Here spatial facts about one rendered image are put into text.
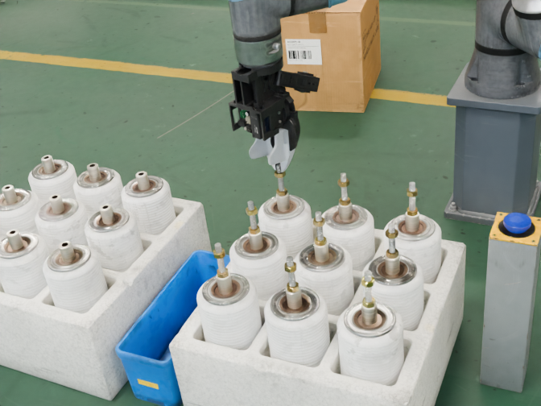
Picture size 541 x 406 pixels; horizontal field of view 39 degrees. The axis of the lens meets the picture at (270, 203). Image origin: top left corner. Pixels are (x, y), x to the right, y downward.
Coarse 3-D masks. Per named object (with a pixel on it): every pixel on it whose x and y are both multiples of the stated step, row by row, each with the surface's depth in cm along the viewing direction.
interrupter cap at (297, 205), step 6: (270, 198) 140; (276, 198) 140; (294, 198) 139; (300, 198) 139; (264, 204) 138; (270, 204) 138; (276, 204) 138; (294, 204) 138; (300, 204) 137; (264, 210) 136; (270, 210) 136; (276, 210) 137; (288, 210) 136; (294, 210) 136; (300, 210) 135; (270, 216) 135; (276, 216) 135; (282, 216) 135; (288, 216) 134; (294, 216) 134
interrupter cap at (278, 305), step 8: (304, 288) 117; (280, 296) 117; (304, 296) 116; (312, 296) 116; (272, 304) 115; (280, 304) 115; (304, 304) 115; (312, 304) 114; (272, 312) 114; (280, 312) 114; (288, 312) 114; (296, 312) 113; (304, 312) 113; (312, 312) 113; (288, 320) 112; (296, 320) 112
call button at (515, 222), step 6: (510, 216) 115; (516, 216) 114; (522, 216) 114; (504, 222) 114; (510, 222) 113; (516, 222) 113; (522, 222) 113; (528, 222) 113; (510, 228) 113; (516, 228) 113; (522, 228) 112; (528, 228) 113
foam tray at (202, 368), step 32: (448, 256) 132; (448, 288) 125; (192, 320) 125; (448, 320) 129; (192, 352) 119; (224, 352) 118; (256, 352) 118; (416, 352) 114; (448, 352) 134; (192, 384) 124; (224, 384) 121; (256, 384) 117; (288, 384) 114; (320, 384) 111; (352, 384) 110; (416, 384) 110
